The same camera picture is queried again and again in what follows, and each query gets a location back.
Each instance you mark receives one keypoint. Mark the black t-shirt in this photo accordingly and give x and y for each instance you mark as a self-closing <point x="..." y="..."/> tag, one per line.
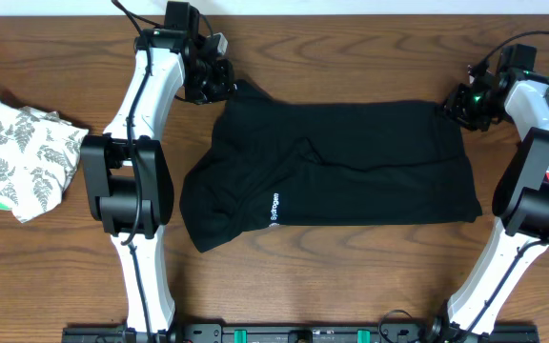
<point x="273" y="163"/>

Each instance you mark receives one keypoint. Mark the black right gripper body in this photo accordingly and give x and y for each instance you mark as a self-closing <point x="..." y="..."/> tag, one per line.
<point x="473" y="110"/>

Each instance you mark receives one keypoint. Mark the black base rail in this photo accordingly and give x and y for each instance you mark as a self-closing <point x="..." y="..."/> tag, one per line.
<point x="215" y="333"/>

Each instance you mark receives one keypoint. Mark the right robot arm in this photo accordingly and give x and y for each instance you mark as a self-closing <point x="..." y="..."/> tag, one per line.
<point x="520" y="203"/>

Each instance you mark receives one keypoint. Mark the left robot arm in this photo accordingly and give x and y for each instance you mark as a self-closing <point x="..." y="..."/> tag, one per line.
<point x="128" y="183"/>

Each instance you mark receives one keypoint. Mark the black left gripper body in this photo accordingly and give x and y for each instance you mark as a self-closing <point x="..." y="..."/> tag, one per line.
<point x="207" y="83"/>

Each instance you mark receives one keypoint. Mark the white fern-print fabric bag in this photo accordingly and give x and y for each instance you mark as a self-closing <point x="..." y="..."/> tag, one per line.
<point x="39" y="156"/>

